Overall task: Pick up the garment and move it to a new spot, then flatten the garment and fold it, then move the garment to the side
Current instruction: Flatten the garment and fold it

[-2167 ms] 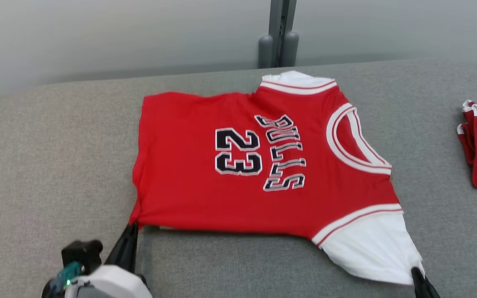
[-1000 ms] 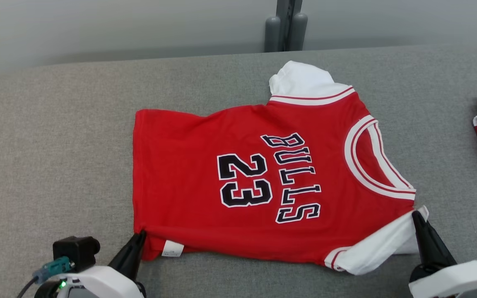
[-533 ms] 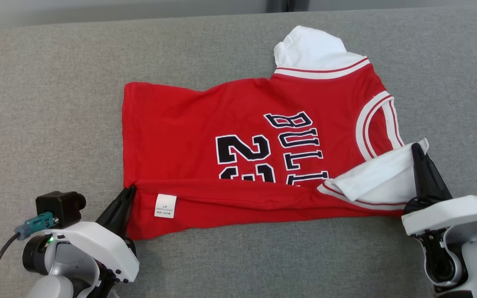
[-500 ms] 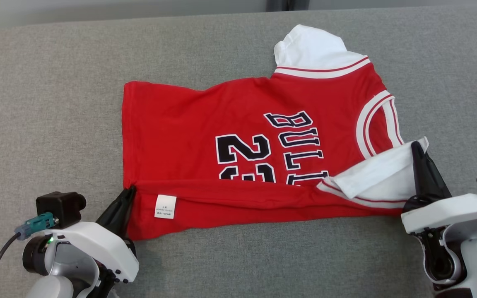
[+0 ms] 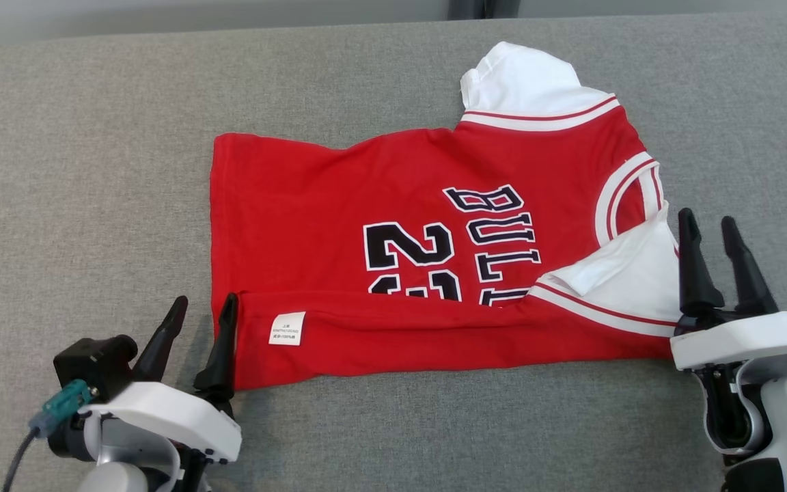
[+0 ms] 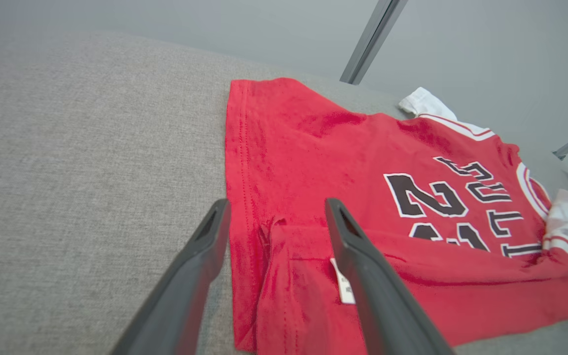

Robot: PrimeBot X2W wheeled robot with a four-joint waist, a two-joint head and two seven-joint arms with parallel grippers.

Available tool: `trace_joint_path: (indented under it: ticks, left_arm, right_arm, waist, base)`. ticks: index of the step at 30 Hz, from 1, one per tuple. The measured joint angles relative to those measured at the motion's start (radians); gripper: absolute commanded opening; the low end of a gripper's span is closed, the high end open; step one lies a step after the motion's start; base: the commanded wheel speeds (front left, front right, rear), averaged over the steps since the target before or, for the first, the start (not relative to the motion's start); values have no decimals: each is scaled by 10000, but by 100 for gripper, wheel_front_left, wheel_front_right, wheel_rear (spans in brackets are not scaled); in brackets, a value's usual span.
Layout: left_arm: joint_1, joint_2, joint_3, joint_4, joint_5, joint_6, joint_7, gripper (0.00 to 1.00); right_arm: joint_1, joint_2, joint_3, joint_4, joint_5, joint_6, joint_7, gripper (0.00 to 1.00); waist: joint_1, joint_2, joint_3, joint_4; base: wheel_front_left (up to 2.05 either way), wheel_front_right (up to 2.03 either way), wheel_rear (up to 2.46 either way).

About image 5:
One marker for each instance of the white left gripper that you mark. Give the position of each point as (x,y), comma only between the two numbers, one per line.
(175,417)

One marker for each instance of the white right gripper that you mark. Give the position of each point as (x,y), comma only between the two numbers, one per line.
(742,338)

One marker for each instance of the red basketball jersey white sleeves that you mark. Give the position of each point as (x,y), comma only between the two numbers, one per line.
(339,205)

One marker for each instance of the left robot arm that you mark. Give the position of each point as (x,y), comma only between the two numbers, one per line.
(120,471)

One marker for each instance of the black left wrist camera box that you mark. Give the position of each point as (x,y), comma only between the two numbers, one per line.
(89,365)

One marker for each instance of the grey wall partition post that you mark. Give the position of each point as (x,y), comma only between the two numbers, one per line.
(482,8)

